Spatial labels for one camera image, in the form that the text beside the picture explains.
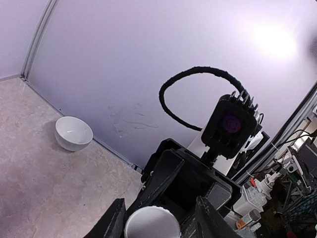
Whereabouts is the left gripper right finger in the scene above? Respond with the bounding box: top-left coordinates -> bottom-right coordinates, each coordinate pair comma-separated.
195,196 -> 241,238

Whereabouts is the right aluminium frame post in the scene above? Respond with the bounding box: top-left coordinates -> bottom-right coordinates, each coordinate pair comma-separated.
20,0 -> 58,81

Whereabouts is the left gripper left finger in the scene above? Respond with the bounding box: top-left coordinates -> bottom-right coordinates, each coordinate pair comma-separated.
84,198 -> 127,238

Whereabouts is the small white pill bottle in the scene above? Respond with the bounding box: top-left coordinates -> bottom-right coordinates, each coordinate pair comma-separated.
124,206 -> 181,238

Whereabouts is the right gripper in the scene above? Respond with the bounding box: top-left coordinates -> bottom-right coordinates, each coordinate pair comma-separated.
128,138 -> 241,222

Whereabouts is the white bowl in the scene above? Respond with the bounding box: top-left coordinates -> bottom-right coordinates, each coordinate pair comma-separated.
54,116 -> 94,152

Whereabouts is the cluttered background equipment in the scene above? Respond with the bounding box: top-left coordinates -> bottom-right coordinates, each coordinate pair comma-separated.
225,104 -> 317,238

